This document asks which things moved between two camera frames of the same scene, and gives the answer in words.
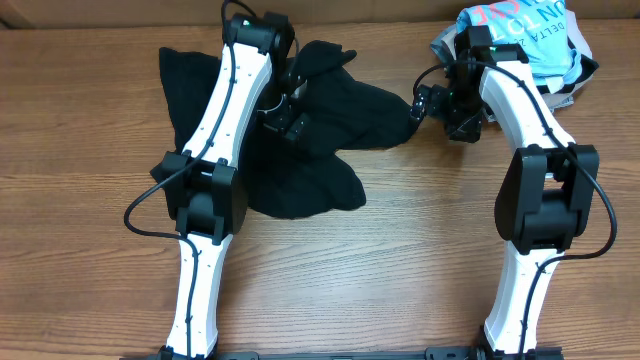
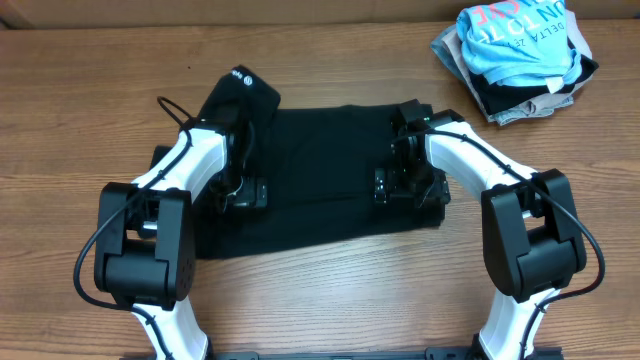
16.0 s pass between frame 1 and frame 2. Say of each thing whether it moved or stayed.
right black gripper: moved
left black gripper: moved
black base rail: stayed
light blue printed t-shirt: stayed
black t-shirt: moved
